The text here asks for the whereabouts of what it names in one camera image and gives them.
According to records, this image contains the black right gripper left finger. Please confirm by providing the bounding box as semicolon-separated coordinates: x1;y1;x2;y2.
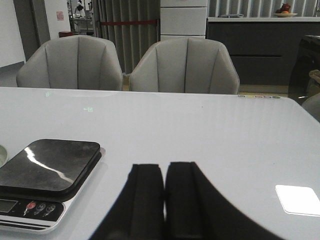
90;164;164;240

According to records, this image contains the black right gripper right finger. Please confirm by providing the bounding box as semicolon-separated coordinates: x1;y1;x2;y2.
165;162;280;240

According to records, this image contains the black digital kitchen scale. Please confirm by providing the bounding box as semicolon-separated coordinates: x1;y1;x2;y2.
0;139;102;233

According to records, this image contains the right grey upholstered chair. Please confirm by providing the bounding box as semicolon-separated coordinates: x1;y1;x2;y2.
129;37;240;95

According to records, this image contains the grey upholstered chair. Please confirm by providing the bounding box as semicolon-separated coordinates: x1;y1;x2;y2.
129;37;240;95
16;35;123;91

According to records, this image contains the pale green plate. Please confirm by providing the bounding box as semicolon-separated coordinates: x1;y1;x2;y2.
0;145;9;167

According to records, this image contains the left grey upholstered chair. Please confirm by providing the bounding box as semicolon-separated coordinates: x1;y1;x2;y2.
16;35;123;91

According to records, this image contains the dark grey sideboard counter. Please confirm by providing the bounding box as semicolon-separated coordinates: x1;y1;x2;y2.
206;17;320;86

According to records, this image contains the black glossy appliance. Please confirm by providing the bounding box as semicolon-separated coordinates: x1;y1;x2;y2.
288;35;320;105

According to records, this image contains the white drawer cabinet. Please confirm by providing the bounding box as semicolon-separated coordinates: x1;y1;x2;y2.
160;0;209;41

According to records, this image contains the red waste bin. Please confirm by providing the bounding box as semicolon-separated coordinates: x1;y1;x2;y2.
58;31;74;38

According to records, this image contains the fruit bowl on counter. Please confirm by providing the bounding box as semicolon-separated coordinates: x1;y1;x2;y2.
274;3;297;18

